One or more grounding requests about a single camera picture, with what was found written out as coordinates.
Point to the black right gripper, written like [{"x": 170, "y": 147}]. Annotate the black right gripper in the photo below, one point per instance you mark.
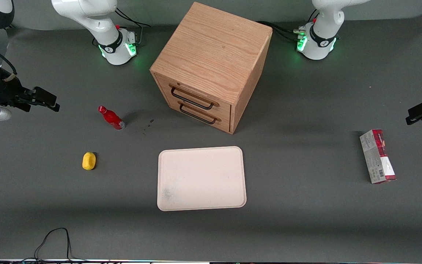
[{"x": 6, "y": 90}]

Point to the red coke bottle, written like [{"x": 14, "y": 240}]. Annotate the red coke bottle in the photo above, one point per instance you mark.
[{"x": 111, "y": 118}]

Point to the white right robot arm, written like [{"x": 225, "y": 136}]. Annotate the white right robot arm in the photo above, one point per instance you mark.
[{"x": 86, "y": 14}]

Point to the beige plastic tray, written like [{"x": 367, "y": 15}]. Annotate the beige plastic tray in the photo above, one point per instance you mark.
[{"x": 201, "y": 178}]

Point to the grey and red carton box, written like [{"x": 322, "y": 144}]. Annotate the grey and red carton box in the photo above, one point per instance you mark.
[{"x": 377, "y": 156}]

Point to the yellow lemon toy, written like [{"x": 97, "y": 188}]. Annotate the yellow lemon toy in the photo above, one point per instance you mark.
[{"x": 89, "y": 161}]

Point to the wooden drawer cabinet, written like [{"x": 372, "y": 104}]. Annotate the wooden drawer cabinet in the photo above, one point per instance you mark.
[{"x": 214, "y": 55}]

